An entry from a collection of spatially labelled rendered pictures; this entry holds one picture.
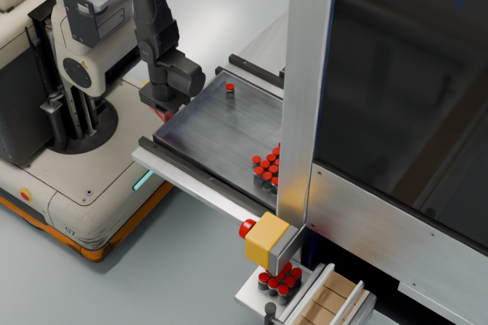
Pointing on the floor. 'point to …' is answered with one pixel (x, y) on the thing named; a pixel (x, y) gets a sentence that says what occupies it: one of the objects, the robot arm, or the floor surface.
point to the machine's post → (304, 86)
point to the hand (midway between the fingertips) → (168, 120)
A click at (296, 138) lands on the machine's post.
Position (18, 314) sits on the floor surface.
